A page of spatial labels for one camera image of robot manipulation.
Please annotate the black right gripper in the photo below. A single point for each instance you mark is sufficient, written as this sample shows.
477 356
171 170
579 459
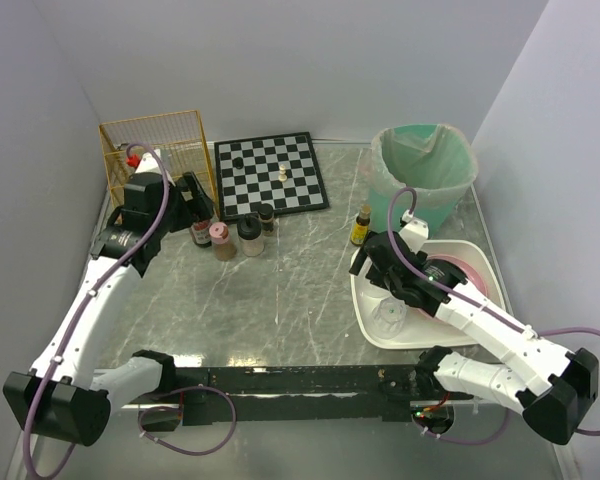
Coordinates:
372 254

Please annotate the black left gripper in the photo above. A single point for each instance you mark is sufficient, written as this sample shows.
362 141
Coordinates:
184 203

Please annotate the clear vinegar bottle red label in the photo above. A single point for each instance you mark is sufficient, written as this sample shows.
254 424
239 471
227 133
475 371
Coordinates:
200 232

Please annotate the clear faceted glass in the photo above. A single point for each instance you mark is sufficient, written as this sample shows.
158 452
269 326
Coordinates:
388 318

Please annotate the pink plate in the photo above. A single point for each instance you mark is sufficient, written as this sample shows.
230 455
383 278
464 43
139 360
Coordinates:
472 274

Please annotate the black plate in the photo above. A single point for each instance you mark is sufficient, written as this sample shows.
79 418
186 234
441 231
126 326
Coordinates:
444 271

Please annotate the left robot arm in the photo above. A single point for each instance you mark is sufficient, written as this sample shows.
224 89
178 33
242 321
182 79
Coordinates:
60 390

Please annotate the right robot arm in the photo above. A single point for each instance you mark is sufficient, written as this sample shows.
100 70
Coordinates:
550 386

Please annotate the yellow label sauce bottle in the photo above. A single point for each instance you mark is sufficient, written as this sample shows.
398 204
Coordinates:
361 225

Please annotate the pink lid spice jar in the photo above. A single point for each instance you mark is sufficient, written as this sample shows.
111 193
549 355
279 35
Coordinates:
223 247

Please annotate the black chess pawn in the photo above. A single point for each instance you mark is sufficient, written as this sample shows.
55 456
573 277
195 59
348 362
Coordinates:
238 163

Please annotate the black lid seasoning jar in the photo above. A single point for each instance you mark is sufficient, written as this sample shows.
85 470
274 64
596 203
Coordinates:
250 235

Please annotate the white plastic tray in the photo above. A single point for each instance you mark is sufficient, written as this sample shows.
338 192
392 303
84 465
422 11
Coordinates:
420 330

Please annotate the small dark pepper shaker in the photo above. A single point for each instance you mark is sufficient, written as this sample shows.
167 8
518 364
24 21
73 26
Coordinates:
266 217

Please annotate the white chess pawn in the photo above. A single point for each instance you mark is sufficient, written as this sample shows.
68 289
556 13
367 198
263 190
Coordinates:
282 177

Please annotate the black white chessboard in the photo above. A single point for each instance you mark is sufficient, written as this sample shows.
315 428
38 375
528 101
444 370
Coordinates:
241 191

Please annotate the clear trash bag liner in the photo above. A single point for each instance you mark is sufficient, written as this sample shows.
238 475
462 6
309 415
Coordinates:
425 155

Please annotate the green plastic trash bin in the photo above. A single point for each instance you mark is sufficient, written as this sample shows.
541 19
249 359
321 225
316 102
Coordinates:
430 200

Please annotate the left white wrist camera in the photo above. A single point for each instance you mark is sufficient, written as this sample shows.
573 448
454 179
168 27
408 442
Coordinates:
146 163

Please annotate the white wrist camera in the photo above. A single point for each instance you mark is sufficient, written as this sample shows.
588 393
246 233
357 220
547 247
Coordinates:
146 163
414 231

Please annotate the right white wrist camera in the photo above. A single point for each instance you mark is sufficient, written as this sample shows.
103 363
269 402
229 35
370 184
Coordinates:
414 231

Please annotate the yellow wire basket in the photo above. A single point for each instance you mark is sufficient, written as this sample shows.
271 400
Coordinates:
176 139

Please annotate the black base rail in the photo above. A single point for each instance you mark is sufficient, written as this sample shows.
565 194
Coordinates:
386 392

